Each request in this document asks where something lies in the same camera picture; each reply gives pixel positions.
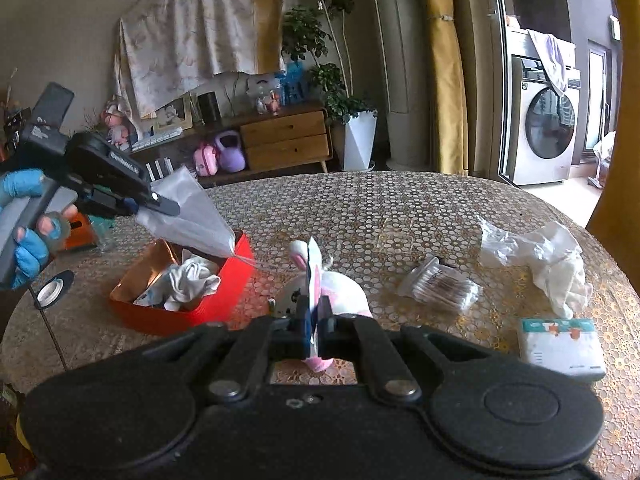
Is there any tape roll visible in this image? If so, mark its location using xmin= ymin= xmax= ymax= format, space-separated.
xmin=36 ymin=270 xmax=75 ymax=308

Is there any purple towel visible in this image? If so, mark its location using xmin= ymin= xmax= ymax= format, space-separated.
xmin=527 ymin=30 xmax=571 ymax=97

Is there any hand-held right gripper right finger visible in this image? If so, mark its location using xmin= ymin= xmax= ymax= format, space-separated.
xmin=318 ymin=297 xmax=451 ymax=405

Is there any clear plastic bag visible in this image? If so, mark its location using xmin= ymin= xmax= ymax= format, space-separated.
xmin=135 ymin=166 xmax=256 ymax=267
xmin=477 ymin=216 xmax=543 ymax=267

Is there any person's left hand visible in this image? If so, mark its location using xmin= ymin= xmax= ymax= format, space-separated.
xmin=0 ymin=169 xmax=72 ymax=291

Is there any wooden cabinet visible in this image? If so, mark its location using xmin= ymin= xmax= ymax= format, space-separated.
xmin=130 ymin=100 xmax=335 ymax=176

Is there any black speaker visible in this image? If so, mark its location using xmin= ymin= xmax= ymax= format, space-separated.
xmin=197 ymin=91 xmax=221 ymax=123

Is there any white keyboard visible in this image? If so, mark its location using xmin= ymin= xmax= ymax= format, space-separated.
xmin=131 ymin=127 xmax=185 ymax=153

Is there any bag of cotton swabs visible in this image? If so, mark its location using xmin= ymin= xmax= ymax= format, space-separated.
xmin=397 ymin=255 xmax=483 ymax=317

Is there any white plastic bag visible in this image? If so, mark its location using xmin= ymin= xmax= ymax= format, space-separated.
xmin=525 ymin=221 xmax=595 ymax=320

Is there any photo frame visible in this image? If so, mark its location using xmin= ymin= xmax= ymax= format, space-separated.
xmin=152 ymin=95 xmax=193 ymax=133

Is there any white router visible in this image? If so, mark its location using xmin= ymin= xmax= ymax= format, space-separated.
xmin=145 ymin=157 xmax=176 ymax=181

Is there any white planter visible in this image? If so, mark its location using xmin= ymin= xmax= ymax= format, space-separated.
xmin=342 ymin=112 xmax=378 ymax=171

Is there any white green tissue packet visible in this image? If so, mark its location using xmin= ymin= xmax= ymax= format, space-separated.
xmin=517 ymin=317 xmax=607 ymax=382

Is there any purple kettlebell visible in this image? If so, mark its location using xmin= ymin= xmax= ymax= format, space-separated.
xmin=214 ymin=130 xmax=247 ymax=172

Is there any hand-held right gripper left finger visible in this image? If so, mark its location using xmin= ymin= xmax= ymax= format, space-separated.
xmin=179 ymin=300 xmax=313 ymax=405

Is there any pink doll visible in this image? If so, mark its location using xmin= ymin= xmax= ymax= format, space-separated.
xmin=102 ymin=100 xmax=133 ymax=153

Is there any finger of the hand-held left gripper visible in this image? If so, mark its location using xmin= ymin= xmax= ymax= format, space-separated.
xmin=75 ymin=187 xmax=140 ymax=220
xmin=112 ymin=180 xmax=182 ymax=216

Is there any pink toy case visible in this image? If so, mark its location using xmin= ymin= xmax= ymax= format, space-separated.
xmin=194 ymin=142 xmax=218 ymax=177

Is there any yellow curtain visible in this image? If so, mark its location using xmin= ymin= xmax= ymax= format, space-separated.
xmin=420 ymin=0 xmax=471 ymax=176

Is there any green potted plant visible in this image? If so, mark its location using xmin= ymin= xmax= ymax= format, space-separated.
xmin=280 ymin=0 xmax=378 ymax=126

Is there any white washing machine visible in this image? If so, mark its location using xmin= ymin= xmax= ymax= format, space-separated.
xmin=505 ymin=27 xmax=583 ymax=186

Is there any clear drinking glass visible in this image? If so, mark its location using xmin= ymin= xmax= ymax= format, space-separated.
xmin=91 ymin=216 xmax=118 ymax=256

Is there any white cloth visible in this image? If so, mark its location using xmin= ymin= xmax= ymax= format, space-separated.
xmin=132 ymin=255 xmax=222 ymax=313

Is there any floral sheet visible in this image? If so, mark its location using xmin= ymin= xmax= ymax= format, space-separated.
xmin=114 ymin=0 xmax=286 ymax=121

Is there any white bunny plush toy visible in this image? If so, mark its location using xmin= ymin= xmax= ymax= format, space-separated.
xmin=270 ymin=240 xmax=375 ymax=373

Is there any orange tissue box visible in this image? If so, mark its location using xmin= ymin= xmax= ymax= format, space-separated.
xmin=60 ymin=212 xmax=98 ymax=253

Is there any standing air conditioner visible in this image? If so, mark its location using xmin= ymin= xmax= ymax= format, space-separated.
xmin=367 ymin=0 xmax=441 ymax=171

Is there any red tin box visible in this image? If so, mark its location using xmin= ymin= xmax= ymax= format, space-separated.
xmin=109 ymin=230 xmax=256 ymax=337

